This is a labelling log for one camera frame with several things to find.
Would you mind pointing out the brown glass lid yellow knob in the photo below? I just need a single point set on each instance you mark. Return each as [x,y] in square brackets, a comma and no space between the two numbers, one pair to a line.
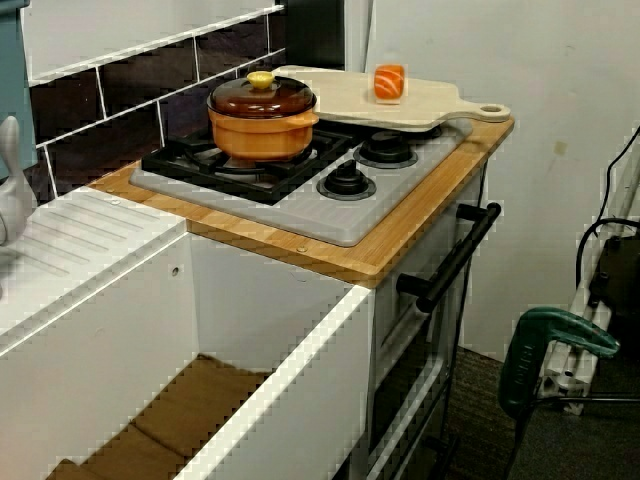
[270,102]

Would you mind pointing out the salmon nigiri sushi toy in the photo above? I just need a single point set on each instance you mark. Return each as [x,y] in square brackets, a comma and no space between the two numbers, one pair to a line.
[389,82]

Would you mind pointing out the grey toy stove top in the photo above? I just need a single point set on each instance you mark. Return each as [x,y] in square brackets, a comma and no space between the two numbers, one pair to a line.
[320,220]

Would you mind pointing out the black stove knob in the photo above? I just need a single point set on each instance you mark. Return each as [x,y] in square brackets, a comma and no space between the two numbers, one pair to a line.
[346,182]
[385,147]

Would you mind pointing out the white toy oven front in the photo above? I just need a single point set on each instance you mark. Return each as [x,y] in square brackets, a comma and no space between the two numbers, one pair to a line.
[392,310]

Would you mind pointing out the orange toy cooking pot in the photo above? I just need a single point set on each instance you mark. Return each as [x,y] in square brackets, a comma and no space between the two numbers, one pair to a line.
[260,142]

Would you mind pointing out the pale wooden cutting board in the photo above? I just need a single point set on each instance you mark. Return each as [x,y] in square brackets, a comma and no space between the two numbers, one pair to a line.
[350,100]

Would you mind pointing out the black burner grate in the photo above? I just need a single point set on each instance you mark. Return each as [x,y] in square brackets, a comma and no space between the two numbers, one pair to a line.
[165,162]

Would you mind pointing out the dark slanted panel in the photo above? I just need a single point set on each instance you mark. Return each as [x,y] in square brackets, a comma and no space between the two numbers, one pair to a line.
[315,30]

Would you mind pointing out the brown folded cloth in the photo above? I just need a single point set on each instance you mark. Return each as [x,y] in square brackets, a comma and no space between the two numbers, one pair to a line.
[190,410]

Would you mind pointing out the green clamp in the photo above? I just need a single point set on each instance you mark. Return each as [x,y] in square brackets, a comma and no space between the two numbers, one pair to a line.
[520,370]

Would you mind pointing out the dark boxy device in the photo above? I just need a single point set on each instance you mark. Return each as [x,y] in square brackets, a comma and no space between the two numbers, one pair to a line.
[617,270]

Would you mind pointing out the grey toy faucet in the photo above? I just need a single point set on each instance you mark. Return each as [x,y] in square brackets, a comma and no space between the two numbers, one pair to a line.
[14,200]

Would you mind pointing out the teal box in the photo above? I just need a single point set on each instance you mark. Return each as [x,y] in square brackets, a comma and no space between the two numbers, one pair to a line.
[11,75]

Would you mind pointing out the aluminium frame rail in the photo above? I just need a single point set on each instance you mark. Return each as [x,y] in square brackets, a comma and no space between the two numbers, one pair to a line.
[580,350]

